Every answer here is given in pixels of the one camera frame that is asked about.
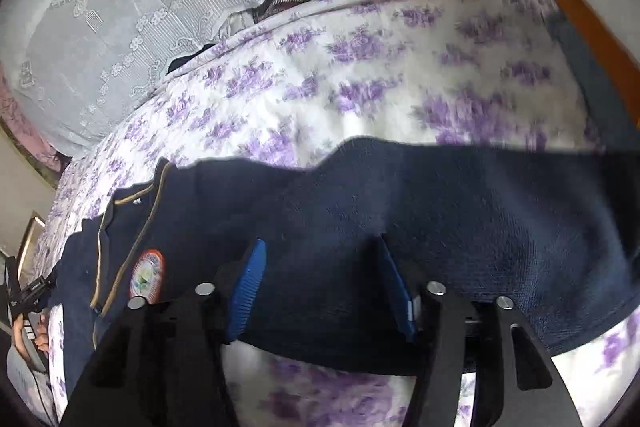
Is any person's left hand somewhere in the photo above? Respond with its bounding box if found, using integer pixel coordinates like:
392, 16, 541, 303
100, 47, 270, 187
14, 313, 51, 353

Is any wooden framed object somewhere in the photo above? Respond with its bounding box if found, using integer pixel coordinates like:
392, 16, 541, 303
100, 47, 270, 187
17, 211, 47, 290

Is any pink patterned cloth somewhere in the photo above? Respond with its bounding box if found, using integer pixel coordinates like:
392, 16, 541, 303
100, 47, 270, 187
0, 67, 71, 172

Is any purple floral bedsheet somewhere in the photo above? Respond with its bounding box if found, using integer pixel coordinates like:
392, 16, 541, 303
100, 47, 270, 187
25, 0, 640, 427

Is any grey-blue cloth strip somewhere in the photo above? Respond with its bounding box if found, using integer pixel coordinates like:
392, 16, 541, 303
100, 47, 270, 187
547, 14, 640, 154

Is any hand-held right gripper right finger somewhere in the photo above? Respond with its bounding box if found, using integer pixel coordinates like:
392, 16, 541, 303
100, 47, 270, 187
376, 234, 588, 427

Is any navy knit sweater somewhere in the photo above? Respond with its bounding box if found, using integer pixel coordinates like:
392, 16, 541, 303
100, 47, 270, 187
47, 136, 640, 378

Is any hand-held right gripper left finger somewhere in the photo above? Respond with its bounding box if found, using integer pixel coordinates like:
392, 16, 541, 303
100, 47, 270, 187
59, 238, 268, 427

